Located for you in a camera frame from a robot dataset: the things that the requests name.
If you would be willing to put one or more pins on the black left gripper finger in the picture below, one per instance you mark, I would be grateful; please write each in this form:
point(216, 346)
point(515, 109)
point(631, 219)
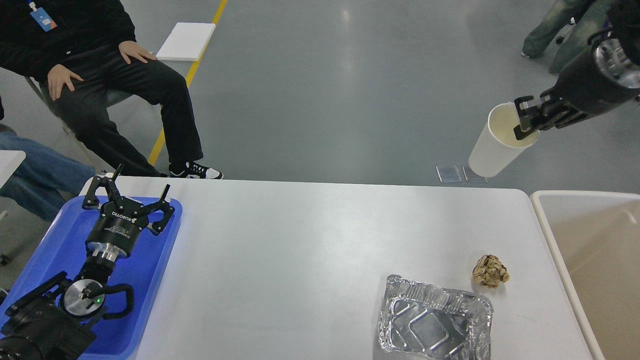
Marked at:
point(106, 182)
point(160, 205)

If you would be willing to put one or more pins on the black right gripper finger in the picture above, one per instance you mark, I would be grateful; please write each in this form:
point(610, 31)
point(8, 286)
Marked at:
point(533, 114)

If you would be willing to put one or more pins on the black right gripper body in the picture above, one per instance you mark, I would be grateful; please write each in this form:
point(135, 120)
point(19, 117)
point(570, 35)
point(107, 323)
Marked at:
point(597, 81)

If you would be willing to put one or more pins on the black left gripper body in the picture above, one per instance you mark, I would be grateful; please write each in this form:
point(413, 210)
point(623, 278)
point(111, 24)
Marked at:
point(118, 228)

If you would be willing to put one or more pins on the white paper cup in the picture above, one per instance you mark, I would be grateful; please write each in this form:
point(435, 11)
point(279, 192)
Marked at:
point(497, 145)

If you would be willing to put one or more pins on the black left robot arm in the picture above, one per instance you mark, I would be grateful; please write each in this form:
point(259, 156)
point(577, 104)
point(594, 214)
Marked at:
point(88, 289)

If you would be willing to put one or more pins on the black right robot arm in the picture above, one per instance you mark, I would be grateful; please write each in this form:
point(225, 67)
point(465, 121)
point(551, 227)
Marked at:
point(624, 21)

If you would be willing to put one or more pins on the blue plastic tray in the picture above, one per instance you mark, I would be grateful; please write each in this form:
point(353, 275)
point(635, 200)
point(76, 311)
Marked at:
point(63, 249)

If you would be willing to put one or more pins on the person in blue jeans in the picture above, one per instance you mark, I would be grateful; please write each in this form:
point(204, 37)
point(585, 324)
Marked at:
point(38, 182)

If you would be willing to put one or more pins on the standing person in jeans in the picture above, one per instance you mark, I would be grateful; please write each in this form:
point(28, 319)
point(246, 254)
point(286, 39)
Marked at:
point(555, 19)

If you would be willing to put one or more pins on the right floor plate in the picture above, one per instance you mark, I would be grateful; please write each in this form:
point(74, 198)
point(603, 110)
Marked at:
point(472, 177)

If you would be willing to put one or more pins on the floor plate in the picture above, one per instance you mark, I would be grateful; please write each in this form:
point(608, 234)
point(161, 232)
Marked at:
point(472, 177)
point(448, 174)

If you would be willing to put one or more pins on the white side table corner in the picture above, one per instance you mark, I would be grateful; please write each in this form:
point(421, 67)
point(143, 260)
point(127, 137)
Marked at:
point(10, 161)

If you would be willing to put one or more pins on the grey chair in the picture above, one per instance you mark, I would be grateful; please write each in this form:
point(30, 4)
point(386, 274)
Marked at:
point(112, 97)

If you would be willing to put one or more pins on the left floor plate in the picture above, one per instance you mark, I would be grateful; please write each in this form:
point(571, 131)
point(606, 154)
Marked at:
point(448, 174)

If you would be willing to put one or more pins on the beige plastic bin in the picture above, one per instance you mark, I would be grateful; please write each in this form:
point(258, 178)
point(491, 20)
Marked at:
point(594, 239)

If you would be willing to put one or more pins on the seated person in black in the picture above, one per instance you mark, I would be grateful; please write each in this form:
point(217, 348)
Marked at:
point(80, 50)

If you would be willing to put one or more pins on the crumpled brown paper ball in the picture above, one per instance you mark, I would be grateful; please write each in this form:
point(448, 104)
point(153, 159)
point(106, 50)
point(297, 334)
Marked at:
point(490, 272)

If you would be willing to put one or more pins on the aluminium foil tray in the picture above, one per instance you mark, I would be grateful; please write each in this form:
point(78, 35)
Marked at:
point(434, 322)

